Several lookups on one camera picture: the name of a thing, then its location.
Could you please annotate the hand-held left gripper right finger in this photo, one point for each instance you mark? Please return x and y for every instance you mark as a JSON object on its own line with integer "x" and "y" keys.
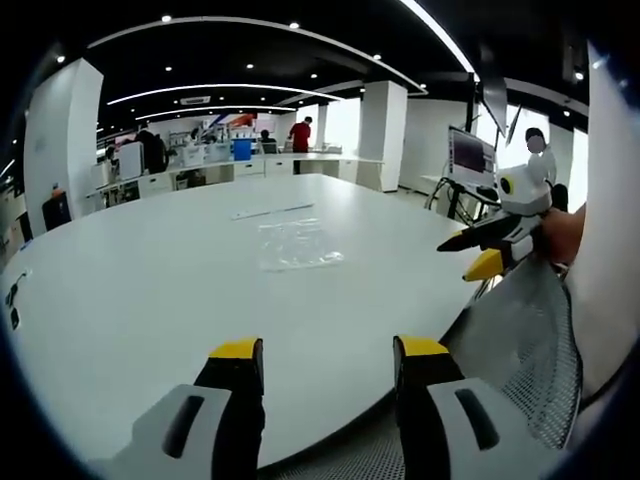
{"x": 430, "y": 400}

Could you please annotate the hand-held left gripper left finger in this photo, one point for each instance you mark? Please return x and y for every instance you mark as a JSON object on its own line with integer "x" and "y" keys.
{"x": 227, "y": 400}

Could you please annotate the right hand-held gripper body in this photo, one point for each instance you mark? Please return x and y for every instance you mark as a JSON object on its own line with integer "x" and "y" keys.
{"x": 525, "y": 195}

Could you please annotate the clear food packaging bag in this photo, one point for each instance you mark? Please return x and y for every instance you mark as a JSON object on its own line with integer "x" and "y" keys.
{"x": 297, "y": 245}

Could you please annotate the person's right hand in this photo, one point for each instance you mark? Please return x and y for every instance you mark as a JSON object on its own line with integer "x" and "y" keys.
{"x": 562, "y": 237}

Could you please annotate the computer monitor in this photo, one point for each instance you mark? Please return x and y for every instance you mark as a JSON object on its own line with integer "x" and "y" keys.
{"x": 470, "y": 152}

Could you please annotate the white counter cabinets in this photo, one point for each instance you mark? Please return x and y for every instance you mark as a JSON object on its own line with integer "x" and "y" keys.
{"x": 250, "y": 167}

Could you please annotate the blue bin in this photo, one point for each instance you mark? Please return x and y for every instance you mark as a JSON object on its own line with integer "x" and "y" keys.
{"x": 242, "y": 149}

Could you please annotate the white box appliance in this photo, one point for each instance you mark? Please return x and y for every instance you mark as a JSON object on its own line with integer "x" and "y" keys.
{"x": 131, "y": 161}

